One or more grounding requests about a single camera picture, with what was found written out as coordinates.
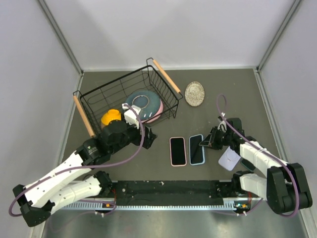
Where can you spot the teal edged black smartphone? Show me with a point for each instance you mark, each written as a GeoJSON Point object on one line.
{"type": "Point", "coordinates": [248, 165]}

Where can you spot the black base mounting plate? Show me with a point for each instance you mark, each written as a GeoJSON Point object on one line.
{"type": "Point", "coordinates": [171, 192]}

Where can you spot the light blue phone case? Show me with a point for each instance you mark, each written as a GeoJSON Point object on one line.
{"type": "Point", "coordinates": [190, 153]}

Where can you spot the aluminium slotted rail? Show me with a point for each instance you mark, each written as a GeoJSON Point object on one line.
{"type": "Point", "coordinates": [227, 205]}

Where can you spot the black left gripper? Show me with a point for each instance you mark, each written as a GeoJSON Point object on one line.
{"type": "Point", "coordinates": [148, 138]}

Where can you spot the black wire dish basket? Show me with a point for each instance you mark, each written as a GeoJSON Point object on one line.
{"type": "Point", "coordinates": [93, 104]}

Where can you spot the lilac phone case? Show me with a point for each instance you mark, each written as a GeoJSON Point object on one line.
{"type": "Point", "coordinates": [229, 159]}

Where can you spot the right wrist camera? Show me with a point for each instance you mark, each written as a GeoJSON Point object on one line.
{"type": "Point", "coordinates": [222, 124]}

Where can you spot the blue glazed ceramic plate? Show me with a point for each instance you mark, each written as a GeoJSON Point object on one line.
{"type": "Point", "coordinates": [146, 100]}

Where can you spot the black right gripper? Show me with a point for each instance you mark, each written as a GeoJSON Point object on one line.
{"type": "Point", "coordinates": [211, 140]}

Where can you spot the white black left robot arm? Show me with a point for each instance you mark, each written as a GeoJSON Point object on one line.
{"type": "Point", "coordinates": [39, 200]}

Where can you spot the yellow ribbed bowl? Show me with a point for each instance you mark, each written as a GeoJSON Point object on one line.
{"type": "Point", "coordinates": [109, 116]}

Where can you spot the pink phone case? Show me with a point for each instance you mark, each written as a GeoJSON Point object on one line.
{"type": "Point", "coordinates": [170, 151]}

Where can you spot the pink plate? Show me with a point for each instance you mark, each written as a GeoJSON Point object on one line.
{"type": "Point", "coordinates": [154, 115]}

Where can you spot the speckled oval dish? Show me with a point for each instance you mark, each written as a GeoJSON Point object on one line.
{"type": "Point", "coordinates": [194, 94]}

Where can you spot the dark green smartphone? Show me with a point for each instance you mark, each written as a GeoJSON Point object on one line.
{"type": "Point", "coordinates": [196, 152]}

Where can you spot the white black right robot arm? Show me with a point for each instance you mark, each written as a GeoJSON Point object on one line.
{"type": "Point", "coordinates": [283, 185]}

